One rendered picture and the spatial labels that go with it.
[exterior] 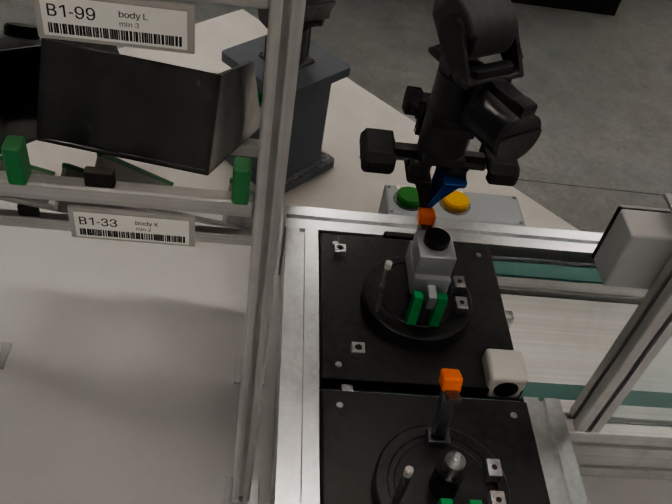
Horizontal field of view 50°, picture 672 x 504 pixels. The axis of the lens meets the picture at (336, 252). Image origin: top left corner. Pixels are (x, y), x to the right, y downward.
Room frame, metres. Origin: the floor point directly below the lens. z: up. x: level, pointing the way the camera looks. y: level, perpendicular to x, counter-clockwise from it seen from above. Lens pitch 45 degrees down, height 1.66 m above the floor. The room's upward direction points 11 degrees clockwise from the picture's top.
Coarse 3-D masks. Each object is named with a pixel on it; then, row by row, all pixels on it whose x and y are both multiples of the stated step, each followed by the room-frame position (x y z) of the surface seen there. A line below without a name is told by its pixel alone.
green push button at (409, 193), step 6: (408, 186) 0.86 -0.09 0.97; (402, 192) 0.84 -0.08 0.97; (408, 192) 0.84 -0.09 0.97; (414, 192) 0.85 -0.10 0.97; (396, 198) 0.84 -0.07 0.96; (402, 198) 0.83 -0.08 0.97; (408, 198) 0.83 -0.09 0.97; (414, 198) 0.83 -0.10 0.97; (402, 204) 0.82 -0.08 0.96; (408, 204) 0.82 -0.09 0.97; (414, 204) 0.82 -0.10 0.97
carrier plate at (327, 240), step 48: (336, 240) 0.72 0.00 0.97; (384, 240) 0.73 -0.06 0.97; (336, 288) 0.63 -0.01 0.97; (480, 288) 0.68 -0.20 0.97; (336, 336) 0.55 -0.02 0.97; (480, 336) 0.60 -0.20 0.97; (336, 384) 0.49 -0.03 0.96; (384, 384) 0.50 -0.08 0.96; (432, 384) 0.51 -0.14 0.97; (480, 384) 0.52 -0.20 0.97
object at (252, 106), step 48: (48, 48) 0.44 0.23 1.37; (96, 48) 0.52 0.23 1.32; (48, 96) 0.42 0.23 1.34; (96, 96) 0.43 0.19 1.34; (144, 96) 0.43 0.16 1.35; (192, 96) 0.43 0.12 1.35; (240, 96) 0.50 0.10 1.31; (96, 144) 0.41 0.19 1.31; (144, 144) 0.41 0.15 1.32; (192, 144) 0.42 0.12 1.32; (240, 144) 0.51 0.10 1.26
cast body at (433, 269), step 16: (416, 240) 0.62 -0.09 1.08; (432, 240) 0.62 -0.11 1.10; (448, 240) 0.62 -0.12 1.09; (416, 256) 0.61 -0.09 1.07; (432, 256) 0.60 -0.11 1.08; (448, 256) 0.60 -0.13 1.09; (416, 272) 0.60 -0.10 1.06; (432, 272) 0.60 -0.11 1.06; (448, 272) 0.60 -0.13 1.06; (416, 288) 0.59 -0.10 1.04; (432, 288) 0.59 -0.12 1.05; (432, 304) 0.57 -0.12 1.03
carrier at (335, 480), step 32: (320, 416) 0.45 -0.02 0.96; (352, 416) 0.45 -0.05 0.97; (384, 416) 0.45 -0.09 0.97; (416, 416) 0.46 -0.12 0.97; (480, 416) 0.48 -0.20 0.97; (512, 416) 0.49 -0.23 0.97; (320, 448) 0.41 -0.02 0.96; (352, 448) 0.41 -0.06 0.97; (384, 448) 0.40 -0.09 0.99; (416, 448) 0.41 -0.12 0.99; (448, 448) 0.42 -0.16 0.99; (480, 448) 0.42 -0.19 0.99; (512, 448) 0.45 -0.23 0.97; (320, 480) 0.37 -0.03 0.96; (352, 480) 0.37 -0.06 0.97; (384, 480) 0.37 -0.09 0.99; (416, 480) 0.37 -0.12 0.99; (448, 480) 0.36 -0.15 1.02; (480, 480) 0.39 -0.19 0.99; (512, 480) 0.41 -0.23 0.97; (544, 480) 0.41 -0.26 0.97
